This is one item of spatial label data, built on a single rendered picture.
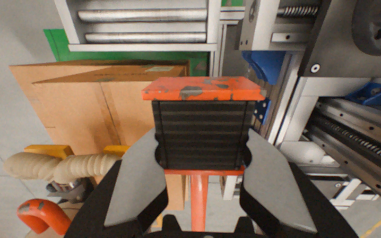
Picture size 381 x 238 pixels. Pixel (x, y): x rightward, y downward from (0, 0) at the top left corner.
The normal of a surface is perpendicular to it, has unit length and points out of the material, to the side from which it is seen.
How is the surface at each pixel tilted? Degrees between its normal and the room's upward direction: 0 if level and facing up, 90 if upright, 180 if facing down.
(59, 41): 0
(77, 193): 60
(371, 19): 73
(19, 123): 0
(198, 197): 0
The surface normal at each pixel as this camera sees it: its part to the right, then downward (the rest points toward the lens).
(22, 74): -0.04, 0.46
